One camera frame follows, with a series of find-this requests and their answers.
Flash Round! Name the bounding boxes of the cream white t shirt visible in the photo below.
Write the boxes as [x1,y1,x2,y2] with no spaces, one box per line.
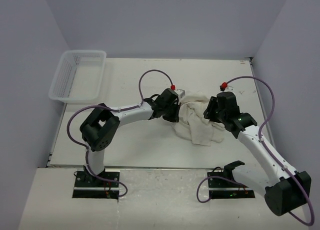
[172,91,225,146]

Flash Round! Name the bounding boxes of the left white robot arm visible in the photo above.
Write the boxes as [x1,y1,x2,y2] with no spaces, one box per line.
[79,88,185,187]

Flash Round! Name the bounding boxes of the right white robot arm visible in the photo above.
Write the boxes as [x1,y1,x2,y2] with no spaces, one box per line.
[203,92,311,216]

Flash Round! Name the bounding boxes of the white plastic basket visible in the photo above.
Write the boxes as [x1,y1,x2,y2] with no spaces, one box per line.
[48,50,107,104]

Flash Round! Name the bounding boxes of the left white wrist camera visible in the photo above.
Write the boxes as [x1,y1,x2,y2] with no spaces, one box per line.
[175,89,186,99]

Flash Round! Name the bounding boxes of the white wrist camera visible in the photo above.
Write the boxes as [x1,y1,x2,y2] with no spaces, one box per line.
[175,89,186,99]
[219,82,234,92]

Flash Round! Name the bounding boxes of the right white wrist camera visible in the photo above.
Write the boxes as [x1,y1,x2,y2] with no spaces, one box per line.
[219,82,234,92]

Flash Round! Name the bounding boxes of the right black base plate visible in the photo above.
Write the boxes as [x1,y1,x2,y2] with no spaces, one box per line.
[207,167,255,200]

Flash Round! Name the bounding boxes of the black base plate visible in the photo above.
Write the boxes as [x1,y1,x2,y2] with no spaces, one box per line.
[207,167,255,200]
[72,171,120,200]

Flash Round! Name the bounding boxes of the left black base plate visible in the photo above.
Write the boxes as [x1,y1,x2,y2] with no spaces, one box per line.
[72,171,120,200]

